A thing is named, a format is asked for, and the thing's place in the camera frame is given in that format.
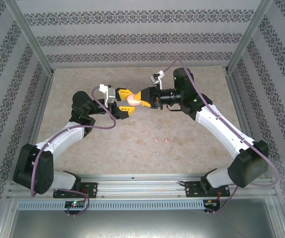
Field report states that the pink earbud charging case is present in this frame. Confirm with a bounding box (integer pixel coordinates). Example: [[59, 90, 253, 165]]
[[126, 93, 142, 107]]

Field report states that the grey metal sheet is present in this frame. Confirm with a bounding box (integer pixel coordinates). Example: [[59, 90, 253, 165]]
[[8, 210, 285, 238]]

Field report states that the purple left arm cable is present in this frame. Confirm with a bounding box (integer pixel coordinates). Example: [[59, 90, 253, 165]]
[[30, 85, 117, 217]]

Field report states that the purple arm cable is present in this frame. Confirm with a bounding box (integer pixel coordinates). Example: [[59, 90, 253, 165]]
[[163, 58, 281, 215], [30, 85, 117, 217]]

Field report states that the aluminium table side rail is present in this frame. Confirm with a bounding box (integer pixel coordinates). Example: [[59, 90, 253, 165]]
[[28, 73, 56, 149], [227, 73, 275, 179]]

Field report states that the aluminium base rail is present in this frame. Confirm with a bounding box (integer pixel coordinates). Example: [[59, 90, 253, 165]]
[[7, 173, 278, 199]]

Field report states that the aluminium frame post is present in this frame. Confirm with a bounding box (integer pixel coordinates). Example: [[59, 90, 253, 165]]
[[3, 0, 55, 75], [226, 0, 274, 73]]

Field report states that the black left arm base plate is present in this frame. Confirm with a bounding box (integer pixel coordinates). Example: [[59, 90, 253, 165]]
[[53, 182, 98, 199]]

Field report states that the grey slotted cable duct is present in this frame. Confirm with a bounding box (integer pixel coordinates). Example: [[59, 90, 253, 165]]
[[17, 200, 205, 211]]

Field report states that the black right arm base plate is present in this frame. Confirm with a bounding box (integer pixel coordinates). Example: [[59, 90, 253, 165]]
[[184, 180, 230, 198]]

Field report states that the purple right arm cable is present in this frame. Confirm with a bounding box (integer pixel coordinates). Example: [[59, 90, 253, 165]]
[[163, 58, 281, 215]]

